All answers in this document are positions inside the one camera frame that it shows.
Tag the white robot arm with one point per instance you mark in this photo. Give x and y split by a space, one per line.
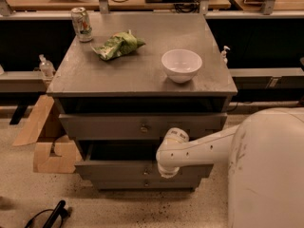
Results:
265 157

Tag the soda can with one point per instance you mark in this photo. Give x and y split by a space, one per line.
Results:
81 24

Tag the cardboard box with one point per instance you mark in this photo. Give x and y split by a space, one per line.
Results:
54 151

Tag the grey drawer cabinet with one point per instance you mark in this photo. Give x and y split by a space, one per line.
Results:
136 83

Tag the grey top drawer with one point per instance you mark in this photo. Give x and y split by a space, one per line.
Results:
139 126

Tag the green chip bag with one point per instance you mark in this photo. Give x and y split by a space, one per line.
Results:
118 45

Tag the clear sanitizer bottle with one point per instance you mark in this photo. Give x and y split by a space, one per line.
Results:
46 67

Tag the grey bottom drawer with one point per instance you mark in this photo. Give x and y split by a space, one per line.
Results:
147 184

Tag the white pump bottle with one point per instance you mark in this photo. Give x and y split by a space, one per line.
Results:
226 49

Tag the grey drawer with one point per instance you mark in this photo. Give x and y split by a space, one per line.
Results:
147 184
120 161
139 126

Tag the white bowl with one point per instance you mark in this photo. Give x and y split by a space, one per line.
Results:
181 65

